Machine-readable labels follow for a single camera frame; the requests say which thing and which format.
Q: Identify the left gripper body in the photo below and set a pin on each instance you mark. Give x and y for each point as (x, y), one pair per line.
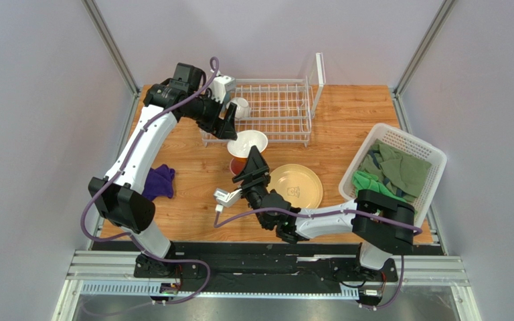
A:
(207, 112)

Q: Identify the orange bowl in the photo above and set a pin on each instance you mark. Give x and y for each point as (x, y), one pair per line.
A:
(240, 148)

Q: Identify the bright green towel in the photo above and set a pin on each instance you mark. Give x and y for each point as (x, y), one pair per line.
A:
(365, 181)

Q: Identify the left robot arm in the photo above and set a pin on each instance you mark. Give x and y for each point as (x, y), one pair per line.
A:
(190, 93)

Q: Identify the olive green towel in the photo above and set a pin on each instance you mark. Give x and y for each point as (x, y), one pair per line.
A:
(401, 173)

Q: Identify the white plastic basket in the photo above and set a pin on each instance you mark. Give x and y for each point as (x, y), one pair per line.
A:
(409, 144)

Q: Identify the yellow plate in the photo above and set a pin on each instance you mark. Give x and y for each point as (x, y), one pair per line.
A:
(298, 185)

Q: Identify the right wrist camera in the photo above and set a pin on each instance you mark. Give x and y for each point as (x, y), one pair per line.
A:
(226, 199)

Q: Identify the small white cup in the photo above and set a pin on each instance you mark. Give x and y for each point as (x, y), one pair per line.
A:
(242, 108)

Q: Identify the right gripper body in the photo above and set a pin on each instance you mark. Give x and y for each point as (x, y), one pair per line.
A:
(249, 178)

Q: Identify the purple cloth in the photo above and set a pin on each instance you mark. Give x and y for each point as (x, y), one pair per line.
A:
(159, 183)

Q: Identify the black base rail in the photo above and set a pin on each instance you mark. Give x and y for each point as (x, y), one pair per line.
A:
(267, 268)

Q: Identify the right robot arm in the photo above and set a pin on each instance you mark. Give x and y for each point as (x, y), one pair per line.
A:
(386, 225)

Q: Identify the pink plastic cup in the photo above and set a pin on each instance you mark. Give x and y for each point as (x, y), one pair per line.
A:
(235, 166)

